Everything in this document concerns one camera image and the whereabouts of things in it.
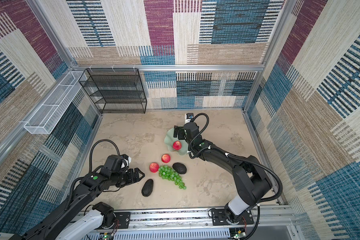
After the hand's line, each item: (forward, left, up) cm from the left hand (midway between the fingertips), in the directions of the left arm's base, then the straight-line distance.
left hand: (139, 174), depth 78 cm
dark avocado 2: (-5, -4, -6) cm, 8 cm away
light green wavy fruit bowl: (+25, -14, -6) cm, 30 cm away
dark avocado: (+5, -21, -4) cm, 22 cm away
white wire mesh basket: (+16, +42, +24) cm, 51 cm away
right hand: (+24, -22, +8) cm, 34 cm away
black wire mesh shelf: (+60, +26, +8) cm, 65 cm away
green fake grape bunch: (+3, -14, -6) cm, 16 cm away
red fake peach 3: (+21, -19, -6) cm, 29 cm away
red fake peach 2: (+6, -6, -6) cm, 10 cm away
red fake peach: (+12, -12, -6) cm, 18 cm away
